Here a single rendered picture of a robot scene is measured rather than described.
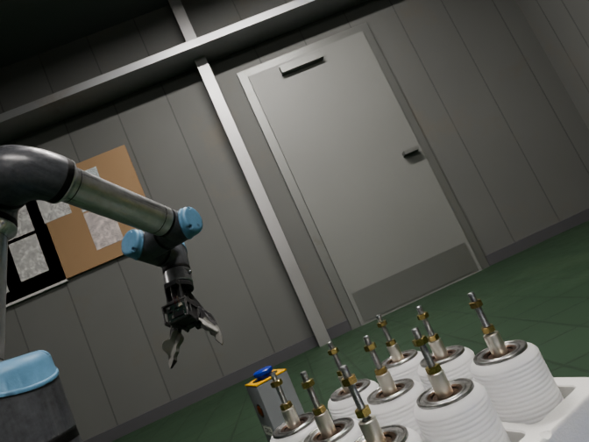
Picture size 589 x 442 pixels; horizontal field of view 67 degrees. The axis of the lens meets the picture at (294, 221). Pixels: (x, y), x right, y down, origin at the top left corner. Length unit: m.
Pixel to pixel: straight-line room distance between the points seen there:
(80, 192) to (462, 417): 0.78
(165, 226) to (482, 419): 0.78
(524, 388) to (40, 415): 0.65
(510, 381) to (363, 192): 2.84
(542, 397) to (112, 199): 0.84
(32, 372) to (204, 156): 2.92
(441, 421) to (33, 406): 0.54
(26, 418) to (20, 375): 0.06
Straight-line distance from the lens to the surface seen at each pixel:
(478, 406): 0.61
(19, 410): 0.74
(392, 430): 0.59
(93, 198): 1.00
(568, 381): 0.76
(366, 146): 3.53
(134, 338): 3.51
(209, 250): 3.39
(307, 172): 3.41
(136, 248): 1.19
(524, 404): 0.68
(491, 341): 0.70
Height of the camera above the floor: 0.45
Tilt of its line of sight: 8 degrees up
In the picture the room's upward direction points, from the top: 24 degrees counter-clockwise
